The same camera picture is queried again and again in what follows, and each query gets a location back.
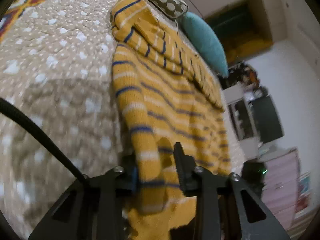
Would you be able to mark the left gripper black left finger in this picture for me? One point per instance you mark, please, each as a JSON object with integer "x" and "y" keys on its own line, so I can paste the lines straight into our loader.
{"x": 93, "y": 209}

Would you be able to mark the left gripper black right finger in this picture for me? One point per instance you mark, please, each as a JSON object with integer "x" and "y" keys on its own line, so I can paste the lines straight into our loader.
{"x": 226, "y": 207}

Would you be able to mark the yellow striped knit sweater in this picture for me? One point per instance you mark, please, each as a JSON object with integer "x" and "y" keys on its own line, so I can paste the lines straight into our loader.
{"x": 166, "y": 94}

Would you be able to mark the cluttered clothes rack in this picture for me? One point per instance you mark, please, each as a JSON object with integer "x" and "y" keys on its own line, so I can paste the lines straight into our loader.
{"x": 242, "y": 73}

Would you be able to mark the wooden bedroom door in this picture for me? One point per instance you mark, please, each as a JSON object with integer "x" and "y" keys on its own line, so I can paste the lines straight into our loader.
{"x": 242, "y": 28}

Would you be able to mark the pink drawer chest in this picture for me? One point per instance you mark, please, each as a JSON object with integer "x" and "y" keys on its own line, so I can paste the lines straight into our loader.
{"x": 280, "y": 192}

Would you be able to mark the black flat television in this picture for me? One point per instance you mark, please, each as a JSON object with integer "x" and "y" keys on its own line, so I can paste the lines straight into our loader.
{"x": 266, "y": 119}

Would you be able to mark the white tv cabinet shelf unit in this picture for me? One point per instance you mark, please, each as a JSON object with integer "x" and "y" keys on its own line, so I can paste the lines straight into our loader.
{"x": 241, "y": 113}

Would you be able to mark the beige heart quilted bedspread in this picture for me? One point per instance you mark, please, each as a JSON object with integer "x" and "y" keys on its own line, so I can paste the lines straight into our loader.
{"x": 56, "y": 68}

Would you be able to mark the teal corduroy pillow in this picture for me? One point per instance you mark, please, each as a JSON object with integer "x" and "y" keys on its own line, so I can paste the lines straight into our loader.
{"x": 206, "y": 42}

